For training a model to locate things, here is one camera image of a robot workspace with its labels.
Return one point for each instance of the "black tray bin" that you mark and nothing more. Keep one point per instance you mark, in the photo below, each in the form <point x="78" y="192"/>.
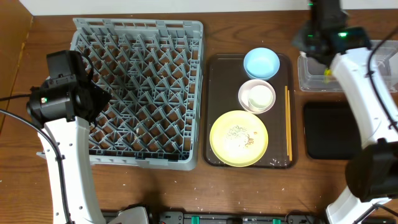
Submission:
<point x="331" y="131"/>

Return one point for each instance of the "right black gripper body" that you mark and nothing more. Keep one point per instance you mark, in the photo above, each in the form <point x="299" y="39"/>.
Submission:
<point x="301" y="42"/>

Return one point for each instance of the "right wooden chopstick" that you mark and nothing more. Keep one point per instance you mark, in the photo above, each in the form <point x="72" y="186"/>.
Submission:
<point x="289" y="126"/>

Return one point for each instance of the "dark brown serving tray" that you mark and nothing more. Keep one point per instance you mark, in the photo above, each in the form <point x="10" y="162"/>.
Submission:
<point x="225" y="76"/>

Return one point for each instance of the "white cup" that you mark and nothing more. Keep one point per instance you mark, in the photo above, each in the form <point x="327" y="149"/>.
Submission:
<point x="260" y="97"/>

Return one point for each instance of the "clear plastic bin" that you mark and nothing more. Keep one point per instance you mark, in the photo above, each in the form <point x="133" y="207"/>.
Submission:
<point x="312" y="78"/>

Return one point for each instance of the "yellow plate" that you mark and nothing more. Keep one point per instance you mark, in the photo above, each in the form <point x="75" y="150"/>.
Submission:
<point x="238" y="138"/>

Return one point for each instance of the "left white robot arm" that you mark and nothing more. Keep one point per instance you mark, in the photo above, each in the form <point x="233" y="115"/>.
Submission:
<point x="65" y="145"/>

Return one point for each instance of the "light blue bowl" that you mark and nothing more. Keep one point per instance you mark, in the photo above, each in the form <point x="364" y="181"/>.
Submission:
<point x="261" y="63"/>

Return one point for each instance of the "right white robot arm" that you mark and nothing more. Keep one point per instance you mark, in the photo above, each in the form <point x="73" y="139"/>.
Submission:
<point x="371" y="176"/>

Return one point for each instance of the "grey dishwasher rack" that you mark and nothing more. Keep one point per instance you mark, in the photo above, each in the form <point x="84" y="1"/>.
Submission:
<point x="153" y="70"/>

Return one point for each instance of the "yellow green snack wrapper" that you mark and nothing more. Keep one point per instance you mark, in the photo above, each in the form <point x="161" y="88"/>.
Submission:
<point x="327" y="75"/>

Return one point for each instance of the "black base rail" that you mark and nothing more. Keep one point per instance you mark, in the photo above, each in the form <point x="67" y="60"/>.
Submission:
<point x="180" y="216"/>

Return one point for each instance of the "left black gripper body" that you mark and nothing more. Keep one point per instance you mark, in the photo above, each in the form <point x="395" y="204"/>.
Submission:
<point x="97" y="98"/>

